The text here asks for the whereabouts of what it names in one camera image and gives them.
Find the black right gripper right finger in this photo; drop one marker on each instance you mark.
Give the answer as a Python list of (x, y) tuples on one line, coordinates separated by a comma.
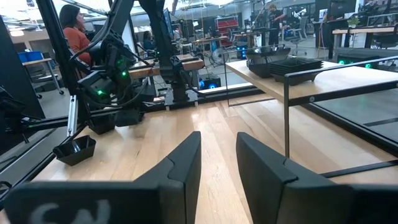
[(264, 180)]

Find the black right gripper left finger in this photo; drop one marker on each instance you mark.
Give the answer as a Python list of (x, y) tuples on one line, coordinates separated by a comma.
[(177, 174)]

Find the small black square plate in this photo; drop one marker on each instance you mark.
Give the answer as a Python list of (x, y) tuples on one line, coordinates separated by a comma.
[(129, 118), (295, 72), (295, 77), (295, 63)]

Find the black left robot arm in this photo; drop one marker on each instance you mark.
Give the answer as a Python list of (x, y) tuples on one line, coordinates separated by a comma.
[(160, 37)]

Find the person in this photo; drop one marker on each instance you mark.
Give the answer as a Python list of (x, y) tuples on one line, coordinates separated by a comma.
[(148, 40), (275, 25), (76, 37)]

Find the wooden desk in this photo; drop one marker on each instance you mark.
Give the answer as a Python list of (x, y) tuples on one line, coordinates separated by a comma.
[(363, 30), (192, 64)]

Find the grey rolling cart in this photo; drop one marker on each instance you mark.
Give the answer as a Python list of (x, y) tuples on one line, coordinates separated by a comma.
[(46, 74)]

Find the computer case with blue lights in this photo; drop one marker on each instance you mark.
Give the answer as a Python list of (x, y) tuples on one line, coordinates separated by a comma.
[(242, 51), (209, 82)]

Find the blue storage bin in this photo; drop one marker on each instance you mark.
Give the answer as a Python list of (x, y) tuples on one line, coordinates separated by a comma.
[(30, 56)]

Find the grey floor fan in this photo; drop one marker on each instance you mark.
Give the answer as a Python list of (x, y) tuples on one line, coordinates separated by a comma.
[(219, 56)]

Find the black partition panel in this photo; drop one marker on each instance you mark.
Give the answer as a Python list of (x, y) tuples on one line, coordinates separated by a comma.
[(18, 68)]

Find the red tool cabinet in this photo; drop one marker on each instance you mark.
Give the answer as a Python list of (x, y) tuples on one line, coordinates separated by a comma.
[(227, 26)]

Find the grey office chair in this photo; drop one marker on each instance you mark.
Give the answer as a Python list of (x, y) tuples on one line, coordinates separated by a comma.
[(297, 34)]

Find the black case with green lights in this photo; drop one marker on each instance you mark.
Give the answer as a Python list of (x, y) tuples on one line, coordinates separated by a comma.
[(367, 57)]

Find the small potted plant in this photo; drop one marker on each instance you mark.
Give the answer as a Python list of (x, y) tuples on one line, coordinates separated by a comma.
[(353, 21)]

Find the black computer monitor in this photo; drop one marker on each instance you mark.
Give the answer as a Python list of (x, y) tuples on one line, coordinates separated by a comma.
[(337, 8)]

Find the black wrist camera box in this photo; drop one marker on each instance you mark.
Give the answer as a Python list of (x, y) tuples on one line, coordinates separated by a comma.
[(96, 87)]

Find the silver metal bracket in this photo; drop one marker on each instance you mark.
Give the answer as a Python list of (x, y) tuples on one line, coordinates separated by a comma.
[(72, 115)]

